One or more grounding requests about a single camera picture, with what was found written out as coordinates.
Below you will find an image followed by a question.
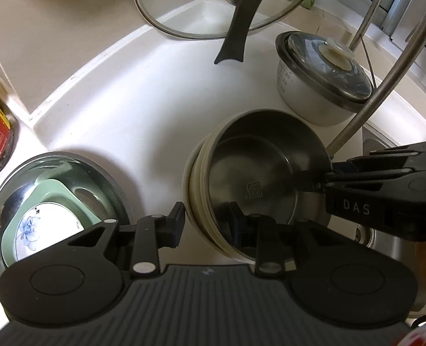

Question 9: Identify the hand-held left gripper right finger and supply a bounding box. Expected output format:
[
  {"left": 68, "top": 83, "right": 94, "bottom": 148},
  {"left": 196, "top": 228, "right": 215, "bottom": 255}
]
[{"left": 229, "top": 202, "right": 348, "bottom": 279}]

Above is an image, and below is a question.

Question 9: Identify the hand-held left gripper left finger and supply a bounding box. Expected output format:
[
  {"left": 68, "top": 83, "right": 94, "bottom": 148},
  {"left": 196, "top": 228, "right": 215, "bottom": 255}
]
[{"left": 66, "top": 202, "right": 185, "bottom": 279}]

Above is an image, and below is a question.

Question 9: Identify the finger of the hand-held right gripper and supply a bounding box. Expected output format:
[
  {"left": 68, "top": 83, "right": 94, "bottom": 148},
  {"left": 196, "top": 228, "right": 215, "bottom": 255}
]
[
  {"left": 323, "top": 168, "right": 426, "bottom": 193},
  {"left": 333, "top": 140, "right": 426, "bottom": 174}
]

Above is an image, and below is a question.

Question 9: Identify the small stainless steel pot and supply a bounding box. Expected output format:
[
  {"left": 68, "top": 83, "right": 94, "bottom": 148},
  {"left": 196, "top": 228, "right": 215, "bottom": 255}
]
[{"left": 208, "top": 110, "right": 334, "bottom": 260}]

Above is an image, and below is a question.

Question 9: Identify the cream ribbed bowl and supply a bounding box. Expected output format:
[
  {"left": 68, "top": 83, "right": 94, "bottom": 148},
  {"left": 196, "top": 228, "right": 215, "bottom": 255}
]
[{"left": 187, "top": 110, "right": 333, "bottom": 266}]

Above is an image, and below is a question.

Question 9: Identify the stainless steel basin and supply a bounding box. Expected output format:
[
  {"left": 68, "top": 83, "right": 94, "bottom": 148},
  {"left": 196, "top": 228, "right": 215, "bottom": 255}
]
[{"left": 0, "top": 151, "right": 133, "bottom": 282}]

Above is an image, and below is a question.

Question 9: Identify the small blue floral plate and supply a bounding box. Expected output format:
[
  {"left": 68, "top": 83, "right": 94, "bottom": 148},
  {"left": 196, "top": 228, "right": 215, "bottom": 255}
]
[{"left": 15, "top": 201, "right": 87, "bottom": 262}]

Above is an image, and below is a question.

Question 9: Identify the green square plate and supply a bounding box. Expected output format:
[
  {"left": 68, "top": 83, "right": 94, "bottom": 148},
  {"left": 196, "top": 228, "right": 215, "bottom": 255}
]
[{"left": 0, "top": 162, "right": 127, "bottom": 269}]

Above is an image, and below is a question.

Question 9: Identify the stainless steel sink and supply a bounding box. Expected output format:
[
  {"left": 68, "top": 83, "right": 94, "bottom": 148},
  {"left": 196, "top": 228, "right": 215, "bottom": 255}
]
[{"left": 353, "top": 119, "right": 426, "bottom": 318}]

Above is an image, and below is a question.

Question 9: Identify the grey metal cooking pot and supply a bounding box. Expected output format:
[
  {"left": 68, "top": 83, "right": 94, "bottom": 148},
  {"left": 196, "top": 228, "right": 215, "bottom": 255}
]
[{"left": 276, "top": 56, "right": 357, "bottom": 127}]

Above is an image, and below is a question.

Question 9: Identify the steel rimmed pot lid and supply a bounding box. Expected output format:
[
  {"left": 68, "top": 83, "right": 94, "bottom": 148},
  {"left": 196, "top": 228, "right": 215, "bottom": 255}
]
[{"left": 274, "top": 30, "right": 374, "bottom": 111}]

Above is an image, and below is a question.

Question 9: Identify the thin metal rack rod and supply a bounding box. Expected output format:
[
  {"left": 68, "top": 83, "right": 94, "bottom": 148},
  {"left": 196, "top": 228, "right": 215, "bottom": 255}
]
[{"left": 348, "top": 0, "right": 407, "bottom": 53}]

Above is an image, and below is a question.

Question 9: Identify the glass lid with black handle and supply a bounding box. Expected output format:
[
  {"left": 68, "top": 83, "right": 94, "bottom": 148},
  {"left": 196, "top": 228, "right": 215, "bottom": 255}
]
[{"left": 132, "top": 0, "right": 322, "bottom": 66}]

